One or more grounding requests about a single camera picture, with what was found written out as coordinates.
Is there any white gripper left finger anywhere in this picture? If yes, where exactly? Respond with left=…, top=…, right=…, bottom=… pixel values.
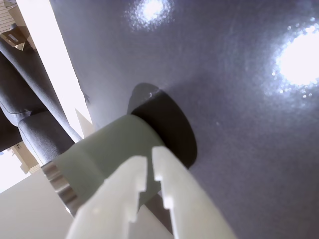
left=65, top=155, right=148, bottom=239

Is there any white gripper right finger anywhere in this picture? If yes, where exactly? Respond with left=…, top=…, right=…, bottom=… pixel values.
left=151, top=146, right=237, bottom=239

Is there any pale green steel-rimmed cup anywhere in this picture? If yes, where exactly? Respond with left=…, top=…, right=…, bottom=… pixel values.
left=41, top=113, right=166, bottom=219

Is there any dark table mat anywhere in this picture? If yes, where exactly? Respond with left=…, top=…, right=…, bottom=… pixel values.
left=48, top=0, right=319, bottom=239

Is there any grey upholstered sofa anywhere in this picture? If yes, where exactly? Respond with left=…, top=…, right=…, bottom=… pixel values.
left=0, top=38, right=83, bottom=166

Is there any brown cardboard box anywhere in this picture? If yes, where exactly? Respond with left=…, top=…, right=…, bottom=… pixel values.
left=0, top=24, right=29, bottom=52

